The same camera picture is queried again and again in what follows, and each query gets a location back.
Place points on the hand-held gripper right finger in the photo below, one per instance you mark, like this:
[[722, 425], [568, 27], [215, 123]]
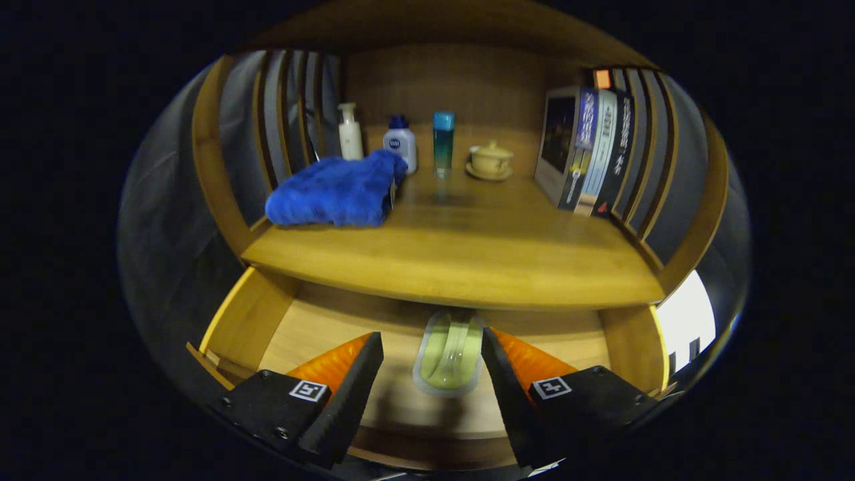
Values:
[[518, 401]]

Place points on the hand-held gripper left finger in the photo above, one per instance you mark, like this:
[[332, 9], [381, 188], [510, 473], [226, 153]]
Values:
[[347, 407]]

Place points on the yellow-green scrub brush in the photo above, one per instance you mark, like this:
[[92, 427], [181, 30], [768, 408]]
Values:
[[451, 351]]

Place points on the wooden drawer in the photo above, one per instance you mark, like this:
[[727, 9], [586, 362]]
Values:
[[320, 327]]

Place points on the wooden countertop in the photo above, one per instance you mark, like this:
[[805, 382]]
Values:
[[481, 247]]

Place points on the wooden cabinet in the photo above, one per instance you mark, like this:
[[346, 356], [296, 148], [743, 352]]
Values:
[[454, 73]]

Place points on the white table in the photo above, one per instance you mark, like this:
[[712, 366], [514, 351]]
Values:
[[685, 321]]

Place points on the blue folded towel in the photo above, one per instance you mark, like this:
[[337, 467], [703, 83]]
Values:
[[334, 190]]

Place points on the beige lidded tea cup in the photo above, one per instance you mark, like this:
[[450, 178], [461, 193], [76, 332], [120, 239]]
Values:
[[491, 160]]

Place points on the grey book with dark cover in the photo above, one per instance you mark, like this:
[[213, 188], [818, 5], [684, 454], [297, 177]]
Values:
[[560, 137]]

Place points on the black spine book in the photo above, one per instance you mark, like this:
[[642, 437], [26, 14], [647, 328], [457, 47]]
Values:
[[619, 153]]

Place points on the white spine book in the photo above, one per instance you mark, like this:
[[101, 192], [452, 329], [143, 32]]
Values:
[[601, 147]]

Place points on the white bottle with blue cap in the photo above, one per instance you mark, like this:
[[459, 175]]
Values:
[[401, 145]]

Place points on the teal clear bottle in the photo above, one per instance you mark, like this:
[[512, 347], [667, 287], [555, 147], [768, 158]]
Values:
[[443, 143]]

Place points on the white pump bottle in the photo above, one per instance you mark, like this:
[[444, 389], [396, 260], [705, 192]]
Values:
[[351, 137]]

